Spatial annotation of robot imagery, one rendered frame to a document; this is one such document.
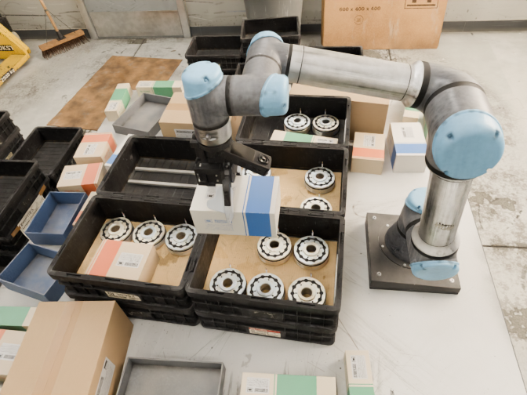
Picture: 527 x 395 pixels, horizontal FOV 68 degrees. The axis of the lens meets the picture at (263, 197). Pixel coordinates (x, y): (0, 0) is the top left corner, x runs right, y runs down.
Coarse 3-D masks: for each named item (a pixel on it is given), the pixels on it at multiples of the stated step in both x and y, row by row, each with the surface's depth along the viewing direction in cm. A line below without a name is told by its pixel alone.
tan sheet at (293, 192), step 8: (272, 168) 143; (280, 176) 140; (288, 176) 140; (296, 176) 140; (336, 176) 138; (280, 184) 138; (288, 184) 137; (296, 184) 137; (336, 184) 136; (280, 192) 135; (288, 192) 135; (296, 192) 135; (304, 192) 134; (336, 192) 133; (288, 200) 132; (296, 200) 132; (328, 200) 131; (336, 200) 131; (336, 208) 128
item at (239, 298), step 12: (300, 216) 115; (312, 216) 114; (324, 216) 114; (336, 216) 114; (204, 240) 111; (192, 264) 106; (192, 276) 104; (336, 276) 101; (192, 288) 101; (336, 288) 98; (216, 300) 101; (228, 300) 100; (240, 300) 99; (252, 300) 98; (264, 300) 98; (276, 300) 97; (288, 300) 97; (336, 300) 96; (312, 312) 97; (324, 312) 96; (336, 312) 95
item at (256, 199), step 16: (240, 176) 98; (256, 176) 98; (272, 176) 97; (208, 192) 95; (240, 192) 94; (256, 192) 94; (272, 192) 94; (192, 208) 92; (208, 208) 92; (240, 208) 91; (256, 208) 91; (272, 208) 90; (208, 224) 95; (224, 224) 94; (240, 224) 94; (256, 224) 93; (272, 224) 92
